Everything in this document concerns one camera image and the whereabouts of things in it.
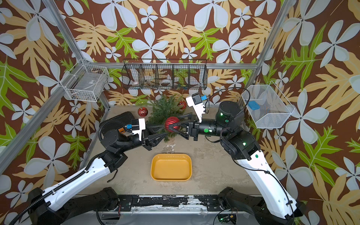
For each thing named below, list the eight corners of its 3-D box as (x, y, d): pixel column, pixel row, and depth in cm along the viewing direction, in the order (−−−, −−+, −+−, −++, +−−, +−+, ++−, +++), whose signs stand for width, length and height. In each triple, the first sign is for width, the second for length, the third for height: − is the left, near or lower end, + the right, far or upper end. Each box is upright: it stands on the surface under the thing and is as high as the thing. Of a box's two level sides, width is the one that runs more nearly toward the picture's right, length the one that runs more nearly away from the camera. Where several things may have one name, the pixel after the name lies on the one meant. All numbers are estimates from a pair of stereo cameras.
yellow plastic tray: (150, 182, 83) (148, 179, 78) (153, 157, 93) (151, 153, 88) (192, 182, 83) (193, 179, 78) (191, 157, 93) (191, 153, 88)
